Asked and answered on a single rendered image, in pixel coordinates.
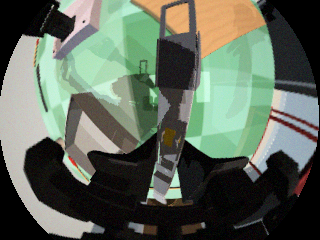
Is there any wooden board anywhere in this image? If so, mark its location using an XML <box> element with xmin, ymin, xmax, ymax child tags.
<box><xmin>131</xmin><ymin>0</ymin><xmax>265</xmax><ymax>59</ymax></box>

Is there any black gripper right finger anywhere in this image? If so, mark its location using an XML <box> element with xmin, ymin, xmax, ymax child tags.
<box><xmin>176</xmin><ymin>140</ymin><xmax>249</xmax><ymax>204</ymax></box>

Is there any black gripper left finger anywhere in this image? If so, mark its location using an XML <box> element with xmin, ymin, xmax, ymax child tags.
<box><xmin>87</xmin><ymin>131</ymin><xmax>157</xmax><ymax>203</ymax></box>

